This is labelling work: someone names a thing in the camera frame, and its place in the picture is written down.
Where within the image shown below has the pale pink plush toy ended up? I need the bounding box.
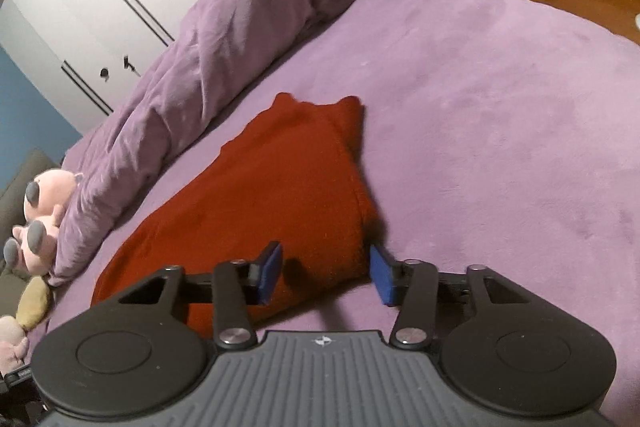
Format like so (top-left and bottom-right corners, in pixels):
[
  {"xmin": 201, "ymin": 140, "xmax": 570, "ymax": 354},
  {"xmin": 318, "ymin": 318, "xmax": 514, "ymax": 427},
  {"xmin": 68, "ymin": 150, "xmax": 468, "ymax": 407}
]
[{"xmin": 0, "ymin": 314, "xmax": 32, "ymax": 374}]

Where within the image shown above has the purple fleece bed sheet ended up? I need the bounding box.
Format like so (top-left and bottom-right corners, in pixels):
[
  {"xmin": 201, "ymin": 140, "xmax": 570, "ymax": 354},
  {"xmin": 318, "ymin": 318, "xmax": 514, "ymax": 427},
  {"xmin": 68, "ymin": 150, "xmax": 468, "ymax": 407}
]
[{"xmin": 30, "ymin": 0, "xmax": 640, "ymax": 368}]

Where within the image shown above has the rust red knit cardigan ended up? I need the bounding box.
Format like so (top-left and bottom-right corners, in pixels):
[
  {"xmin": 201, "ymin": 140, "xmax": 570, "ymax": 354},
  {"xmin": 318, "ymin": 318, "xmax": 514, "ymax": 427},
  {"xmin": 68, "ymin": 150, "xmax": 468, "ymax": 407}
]
[{"xmin": 91, "ymin": 92, "xmax": 383, "ymax": 340}]

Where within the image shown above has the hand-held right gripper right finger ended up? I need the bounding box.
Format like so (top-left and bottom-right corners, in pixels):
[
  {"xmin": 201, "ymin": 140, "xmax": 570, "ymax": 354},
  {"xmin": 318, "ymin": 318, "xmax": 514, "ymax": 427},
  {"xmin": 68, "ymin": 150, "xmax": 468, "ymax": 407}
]
[{"xmin": 370, "ymin": 244, "xmax": 531, "ymax": 350}]

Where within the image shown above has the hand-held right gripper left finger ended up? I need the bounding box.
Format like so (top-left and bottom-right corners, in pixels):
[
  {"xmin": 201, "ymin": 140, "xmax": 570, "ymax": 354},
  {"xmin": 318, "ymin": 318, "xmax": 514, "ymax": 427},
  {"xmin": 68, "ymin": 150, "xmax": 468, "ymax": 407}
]
[{"xmin": 117, "ymin": 242, "xmax": 284, "ymax": 352}]

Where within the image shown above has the purple duvet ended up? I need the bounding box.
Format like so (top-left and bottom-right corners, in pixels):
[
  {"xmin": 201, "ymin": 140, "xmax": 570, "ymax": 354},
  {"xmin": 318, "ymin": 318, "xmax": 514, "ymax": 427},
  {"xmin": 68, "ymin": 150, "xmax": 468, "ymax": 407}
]
[{"xmin": 50, "ymin": 0, "xmax": 406, "ymax": 288}]

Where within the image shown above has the pink and grey plush toy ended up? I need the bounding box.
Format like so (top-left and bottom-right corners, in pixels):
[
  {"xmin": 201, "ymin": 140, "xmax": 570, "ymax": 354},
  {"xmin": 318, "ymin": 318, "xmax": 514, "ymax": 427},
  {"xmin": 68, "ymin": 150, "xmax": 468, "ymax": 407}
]
[{"xmin": 2, "ymin": 168, "xmax": 85, "ymax": 279}]

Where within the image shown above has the yellow plush cushion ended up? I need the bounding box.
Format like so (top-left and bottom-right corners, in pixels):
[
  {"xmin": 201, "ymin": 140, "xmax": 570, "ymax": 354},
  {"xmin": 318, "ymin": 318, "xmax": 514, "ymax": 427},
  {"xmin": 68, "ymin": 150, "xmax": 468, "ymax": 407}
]
[{"xmin": 14, "ymin": 276, "xmax": 54, "ymax": 331}]

